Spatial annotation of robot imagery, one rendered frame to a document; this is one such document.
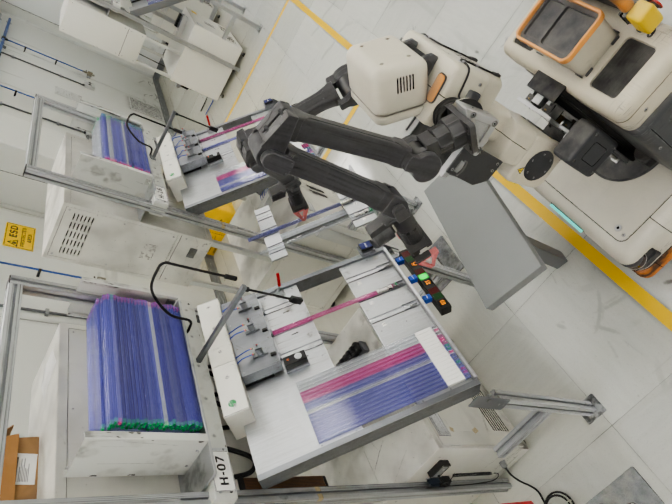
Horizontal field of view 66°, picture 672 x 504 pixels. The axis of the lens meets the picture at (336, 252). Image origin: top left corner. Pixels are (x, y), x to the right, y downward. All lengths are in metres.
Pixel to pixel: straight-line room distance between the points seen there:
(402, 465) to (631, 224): 1.16
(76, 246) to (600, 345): 2.32
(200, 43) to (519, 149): 4.79
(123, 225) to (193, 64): 3.68
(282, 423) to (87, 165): 1.50
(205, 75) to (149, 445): 5.06
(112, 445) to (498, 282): 1.26
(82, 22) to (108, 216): 3.55
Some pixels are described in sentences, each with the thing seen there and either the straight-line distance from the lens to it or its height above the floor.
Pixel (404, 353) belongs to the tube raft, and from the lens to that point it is 1.72.
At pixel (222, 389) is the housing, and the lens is 1.69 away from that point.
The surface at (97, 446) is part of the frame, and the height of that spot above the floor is 1.67.
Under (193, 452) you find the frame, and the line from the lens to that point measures 1.58.
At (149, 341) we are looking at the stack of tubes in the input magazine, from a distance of 1.73.
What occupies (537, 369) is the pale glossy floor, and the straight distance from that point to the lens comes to 2.41.
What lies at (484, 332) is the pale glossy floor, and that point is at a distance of 2.57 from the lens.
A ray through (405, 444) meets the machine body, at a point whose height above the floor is 0.62.
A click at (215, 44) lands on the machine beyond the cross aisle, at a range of 6.07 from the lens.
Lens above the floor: 2.07
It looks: 36 degrees down
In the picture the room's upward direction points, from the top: 73 degrees counter-clockwise
